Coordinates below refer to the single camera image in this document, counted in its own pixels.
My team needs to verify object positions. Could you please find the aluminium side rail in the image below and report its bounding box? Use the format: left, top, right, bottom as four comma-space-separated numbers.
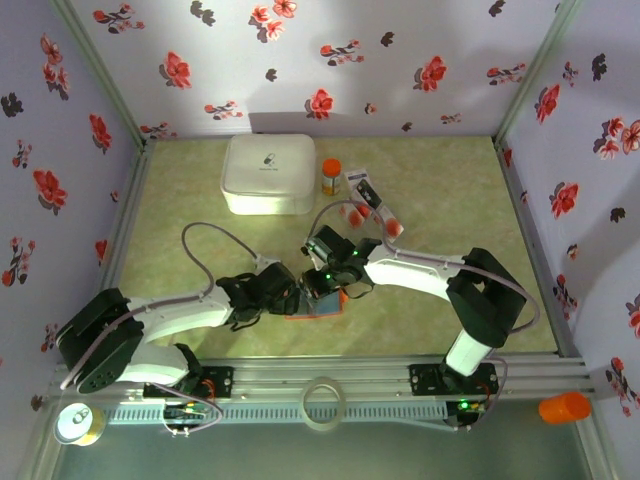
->
99, 139, 156, 291
492, 137, 586, 359

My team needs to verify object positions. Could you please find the orange-lid pill bottle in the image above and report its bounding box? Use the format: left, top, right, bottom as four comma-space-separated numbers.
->
321, 158, 343, 197

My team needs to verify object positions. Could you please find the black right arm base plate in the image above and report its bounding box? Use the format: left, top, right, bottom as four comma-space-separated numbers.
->
408, 363, 500, 396

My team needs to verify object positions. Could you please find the red card holder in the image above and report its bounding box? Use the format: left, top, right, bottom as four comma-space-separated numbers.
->
284, 292, 349, 321

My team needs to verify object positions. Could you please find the slotted grey cable duct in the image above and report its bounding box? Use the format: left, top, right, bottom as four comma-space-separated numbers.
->
107, 403, 446, 426

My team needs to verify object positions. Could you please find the orange plastic cup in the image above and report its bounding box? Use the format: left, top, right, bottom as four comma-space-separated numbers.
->
538, 391, 592, 425

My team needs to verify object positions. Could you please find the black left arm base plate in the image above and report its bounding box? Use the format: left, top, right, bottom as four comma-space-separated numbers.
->
143, 366, 235, 400

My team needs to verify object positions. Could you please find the clear tape roll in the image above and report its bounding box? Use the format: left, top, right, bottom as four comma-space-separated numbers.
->
302, 376, 347, 432

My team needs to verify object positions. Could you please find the green circuit board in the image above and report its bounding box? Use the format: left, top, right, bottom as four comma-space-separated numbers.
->
162, 403, 211, 436
447, 397, 489, 431

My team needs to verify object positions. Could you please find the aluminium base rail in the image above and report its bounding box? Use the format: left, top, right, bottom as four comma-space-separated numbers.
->
48, 355, 596, 401

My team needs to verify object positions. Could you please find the white medicine box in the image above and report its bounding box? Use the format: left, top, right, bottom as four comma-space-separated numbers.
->
220, 133, 317, 216

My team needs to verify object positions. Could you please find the yellow drink can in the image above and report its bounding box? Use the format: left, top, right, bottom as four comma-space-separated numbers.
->
53, 402, 106, 447

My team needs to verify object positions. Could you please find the black credit card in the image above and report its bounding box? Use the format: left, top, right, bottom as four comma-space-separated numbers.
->
355, 179, 384, 207

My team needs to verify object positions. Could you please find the lavender right arm cable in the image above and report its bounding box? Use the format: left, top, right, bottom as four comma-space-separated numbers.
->
307, 199, 541, 432

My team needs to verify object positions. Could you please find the aluminium frame post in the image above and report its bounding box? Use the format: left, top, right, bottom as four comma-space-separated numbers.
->
49, 0, 151, 151
494, 0, 584, 146

